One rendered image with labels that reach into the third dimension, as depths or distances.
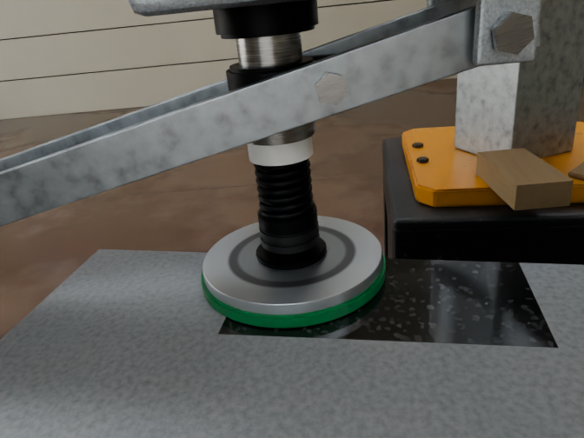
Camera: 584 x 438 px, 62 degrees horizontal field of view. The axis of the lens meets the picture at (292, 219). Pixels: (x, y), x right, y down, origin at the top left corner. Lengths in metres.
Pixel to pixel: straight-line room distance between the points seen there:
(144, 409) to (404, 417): 0.21
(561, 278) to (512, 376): 0.17
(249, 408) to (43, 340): 0.26
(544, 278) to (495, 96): 0.65
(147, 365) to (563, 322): 0.40
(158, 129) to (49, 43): 6.78
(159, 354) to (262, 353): 0.10
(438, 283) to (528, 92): 0.68
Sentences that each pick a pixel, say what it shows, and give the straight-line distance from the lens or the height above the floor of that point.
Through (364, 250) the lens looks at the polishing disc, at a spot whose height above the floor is 0.90.
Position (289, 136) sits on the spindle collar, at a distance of 0.49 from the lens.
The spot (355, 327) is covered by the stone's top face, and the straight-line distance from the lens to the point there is 0.50.
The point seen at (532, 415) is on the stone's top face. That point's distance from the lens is 0.44.
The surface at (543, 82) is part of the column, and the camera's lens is 1.19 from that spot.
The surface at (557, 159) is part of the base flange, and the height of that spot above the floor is 0.78.
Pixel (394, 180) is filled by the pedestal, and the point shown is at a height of 0.74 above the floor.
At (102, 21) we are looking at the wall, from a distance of 6.93.
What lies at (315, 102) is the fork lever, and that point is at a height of 1.08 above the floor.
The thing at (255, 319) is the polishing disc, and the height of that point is 0.88.
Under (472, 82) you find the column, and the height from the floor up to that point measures 0.95.
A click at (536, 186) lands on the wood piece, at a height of 0.82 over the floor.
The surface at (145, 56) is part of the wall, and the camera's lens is 6.80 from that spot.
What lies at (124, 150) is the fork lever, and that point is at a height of 1.05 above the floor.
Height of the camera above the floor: 1.17
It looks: 25 degrees down
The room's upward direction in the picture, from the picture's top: 6 degrees counter-clockwise
